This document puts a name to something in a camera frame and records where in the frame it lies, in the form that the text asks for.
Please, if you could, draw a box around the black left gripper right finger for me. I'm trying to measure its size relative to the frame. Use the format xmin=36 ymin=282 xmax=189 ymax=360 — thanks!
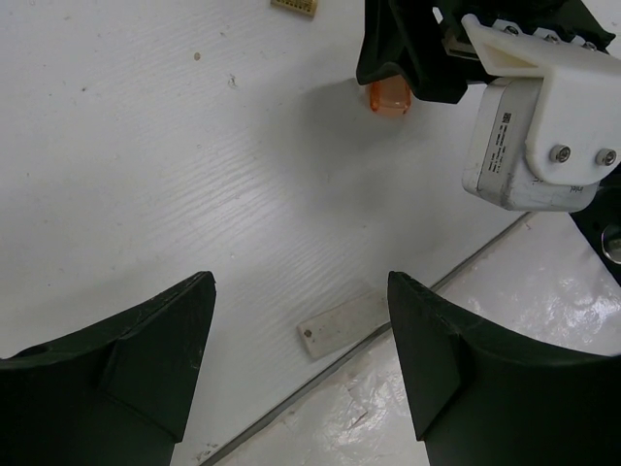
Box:
xmin=387 ymin=272 xmax=620 ymax=465

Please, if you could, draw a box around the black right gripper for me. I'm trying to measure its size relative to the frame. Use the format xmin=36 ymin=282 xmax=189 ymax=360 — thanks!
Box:
xmin=355 ymin=0 xmax=614 ymax=104

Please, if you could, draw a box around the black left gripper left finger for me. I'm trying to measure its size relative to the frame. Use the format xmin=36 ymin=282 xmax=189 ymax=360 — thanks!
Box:
xmin=1 ymin=272 xmax=216 ymax=465

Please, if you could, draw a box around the orange translucent case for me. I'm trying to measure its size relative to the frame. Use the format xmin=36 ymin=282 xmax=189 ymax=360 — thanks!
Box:
xmin=367 ymin=77 xmax=411 ymax=117

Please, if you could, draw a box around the small yellow eraser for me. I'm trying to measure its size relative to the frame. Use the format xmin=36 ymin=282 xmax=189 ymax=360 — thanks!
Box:
xmin=270 ymin=0 xmax=318 ymax=17

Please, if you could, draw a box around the grey rectangular eraser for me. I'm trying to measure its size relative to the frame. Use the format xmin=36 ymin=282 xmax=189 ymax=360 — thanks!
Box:
xmin=297 ymin=289 xmax=389 ymax=360

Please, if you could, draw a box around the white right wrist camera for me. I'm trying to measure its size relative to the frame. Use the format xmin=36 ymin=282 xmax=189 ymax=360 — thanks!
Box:
xmin=462 ymin=15 xmax=620 ymax=213

